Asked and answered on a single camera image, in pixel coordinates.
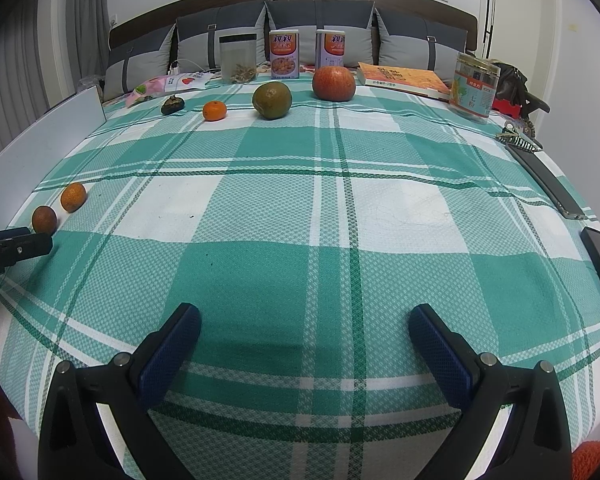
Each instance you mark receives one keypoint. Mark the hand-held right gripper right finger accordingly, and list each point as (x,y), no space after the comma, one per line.
(442,355)

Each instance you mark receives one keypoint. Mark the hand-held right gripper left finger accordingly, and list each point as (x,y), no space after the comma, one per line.
(172,355)

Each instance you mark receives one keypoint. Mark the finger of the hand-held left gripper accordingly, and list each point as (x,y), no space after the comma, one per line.
(15,249)

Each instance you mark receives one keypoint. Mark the dark orange tangerine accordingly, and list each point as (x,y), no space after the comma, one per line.
(44,219)

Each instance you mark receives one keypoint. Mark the bright orange tangerine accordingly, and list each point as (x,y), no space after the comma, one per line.
(73,197)

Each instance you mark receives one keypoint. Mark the small orange tangerine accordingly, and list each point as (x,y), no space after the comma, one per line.
(214,111)

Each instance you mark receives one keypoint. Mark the green citrus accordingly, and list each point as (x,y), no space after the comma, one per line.
(272,100)

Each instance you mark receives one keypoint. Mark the red apple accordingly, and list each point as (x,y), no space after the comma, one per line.
(333,83)

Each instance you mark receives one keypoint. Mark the green checked tablecloth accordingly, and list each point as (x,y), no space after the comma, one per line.
(300,260)

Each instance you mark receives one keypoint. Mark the white pleated curtain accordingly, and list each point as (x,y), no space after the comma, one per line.
(20,70)

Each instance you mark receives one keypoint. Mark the orange knitted garment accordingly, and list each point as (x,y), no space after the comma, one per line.
(592,462)

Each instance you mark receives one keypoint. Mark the black phone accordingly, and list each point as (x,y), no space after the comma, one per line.
(545,180)

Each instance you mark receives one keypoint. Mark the pink patterned pouch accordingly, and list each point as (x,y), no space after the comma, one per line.
(145,91)

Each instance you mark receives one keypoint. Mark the grey pillow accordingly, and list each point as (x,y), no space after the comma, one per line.
(415,40)
(305,12)
(135,62)
(200,40)

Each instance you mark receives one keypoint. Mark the bunch of keys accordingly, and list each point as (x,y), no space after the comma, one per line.
(512,136)

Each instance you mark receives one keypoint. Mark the grey curtain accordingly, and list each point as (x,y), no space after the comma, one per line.
(87,20)

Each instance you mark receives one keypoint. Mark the white snack packet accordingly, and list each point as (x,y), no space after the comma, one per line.
(187,81)

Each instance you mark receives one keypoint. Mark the clear jar printed label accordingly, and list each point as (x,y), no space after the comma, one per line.
(474,87)

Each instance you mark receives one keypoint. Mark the orange book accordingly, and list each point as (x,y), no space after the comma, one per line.
(405,80)

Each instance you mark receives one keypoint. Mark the black bag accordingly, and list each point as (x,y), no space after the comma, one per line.
(512,80)

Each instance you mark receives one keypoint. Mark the clear jar black lid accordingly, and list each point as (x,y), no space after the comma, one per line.
(237,60)

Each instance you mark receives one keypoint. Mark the orange labelled can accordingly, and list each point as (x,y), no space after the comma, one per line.
(331,49)
(284,55)

